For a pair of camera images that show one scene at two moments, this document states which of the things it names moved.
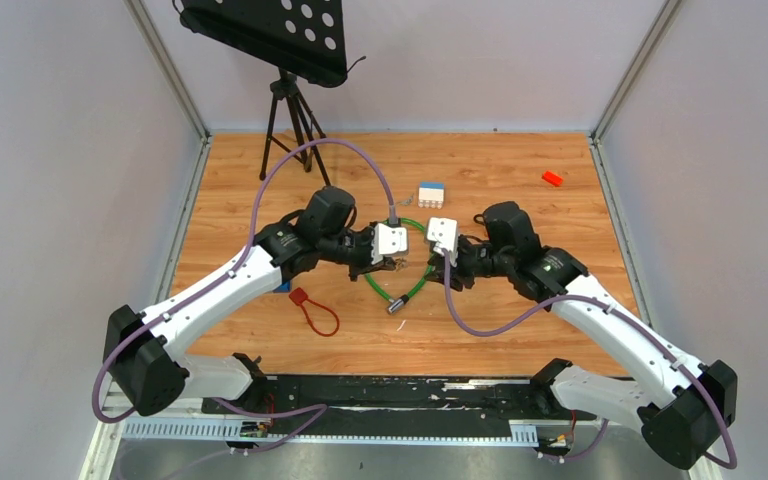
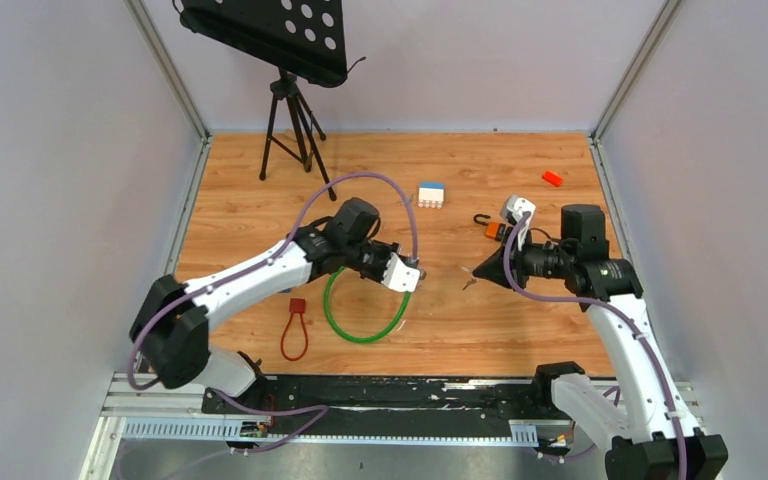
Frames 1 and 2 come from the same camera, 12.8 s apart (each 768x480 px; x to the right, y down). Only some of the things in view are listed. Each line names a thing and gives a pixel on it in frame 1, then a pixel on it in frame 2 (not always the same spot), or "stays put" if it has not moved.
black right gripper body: (472, 260) to (538, 260)
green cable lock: (399, 303) to (348, 337)
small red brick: (552, 178) stays put
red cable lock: (299, 297) to (299, 303)
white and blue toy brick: (431, 195) stays put
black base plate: (308, 401) stays put
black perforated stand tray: (302, 38) stays put
